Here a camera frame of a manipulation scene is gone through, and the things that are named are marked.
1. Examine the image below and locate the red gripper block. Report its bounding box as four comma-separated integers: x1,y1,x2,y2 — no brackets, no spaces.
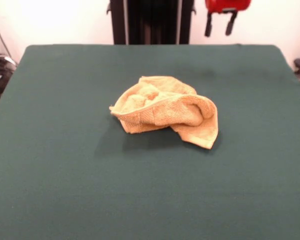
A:
204,0,251,37

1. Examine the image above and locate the orange terry towel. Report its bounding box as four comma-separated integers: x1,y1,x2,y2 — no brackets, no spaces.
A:
108,75,220,151

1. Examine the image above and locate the dark green table cloth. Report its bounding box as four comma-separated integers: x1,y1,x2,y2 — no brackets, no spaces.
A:
0,43,300,240

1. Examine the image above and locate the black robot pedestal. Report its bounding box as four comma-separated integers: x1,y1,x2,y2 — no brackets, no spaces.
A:
106,0,197,46

